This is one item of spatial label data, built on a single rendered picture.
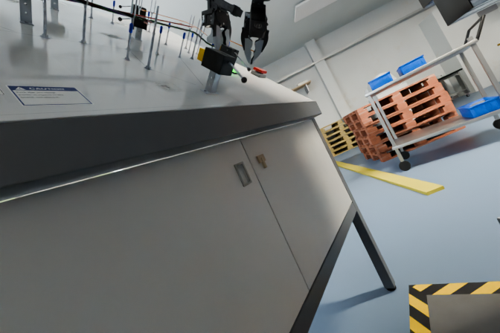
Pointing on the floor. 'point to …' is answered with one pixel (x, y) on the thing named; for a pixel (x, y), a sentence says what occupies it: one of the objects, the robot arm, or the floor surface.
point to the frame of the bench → (302, 324)
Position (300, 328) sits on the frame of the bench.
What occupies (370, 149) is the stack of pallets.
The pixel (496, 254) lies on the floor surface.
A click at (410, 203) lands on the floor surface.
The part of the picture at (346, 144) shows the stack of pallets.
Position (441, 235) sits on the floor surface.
